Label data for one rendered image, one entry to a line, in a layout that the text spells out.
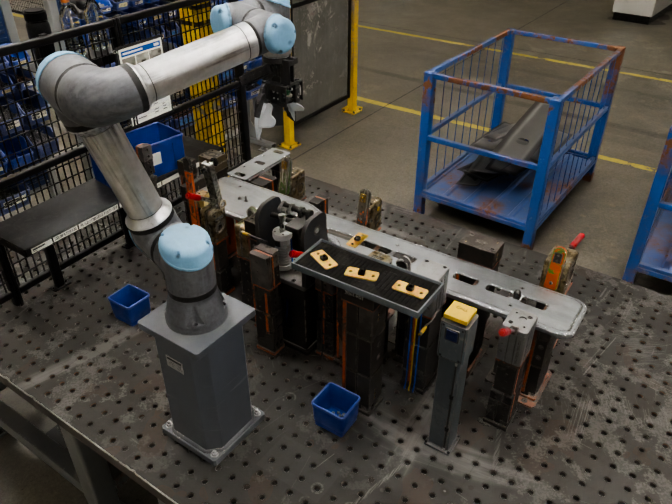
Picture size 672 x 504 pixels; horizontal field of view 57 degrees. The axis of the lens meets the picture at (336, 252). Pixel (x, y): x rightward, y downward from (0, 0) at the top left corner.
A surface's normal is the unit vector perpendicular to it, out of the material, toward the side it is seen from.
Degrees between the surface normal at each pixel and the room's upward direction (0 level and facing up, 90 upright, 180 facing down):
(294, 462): 0
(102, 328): 0
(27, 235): 0
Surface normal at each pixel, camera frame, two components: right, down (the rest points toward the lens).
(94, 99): 0.07, 0.32
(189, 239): 0.08, -0.76
